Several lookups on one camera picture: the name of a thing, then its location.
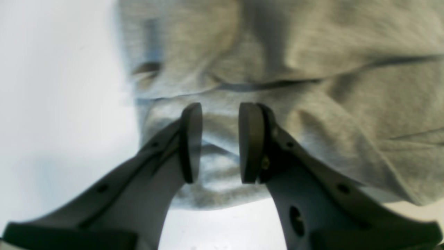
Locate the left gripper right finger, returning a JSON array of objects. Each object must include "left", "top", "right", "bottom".
[{"left": 238, "top": 103, "right": 443, "bottom": 250}]

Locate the grey T-shirt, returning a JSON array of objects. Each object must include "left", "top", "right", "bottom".
[{"left": 116, "top": 0, "right": 443, "bottom": 210}]

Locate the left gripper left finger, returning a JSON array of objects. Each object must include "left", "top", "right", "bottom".
[{"left": 1, "top": 103, "right": 203, "bottom": 250}]

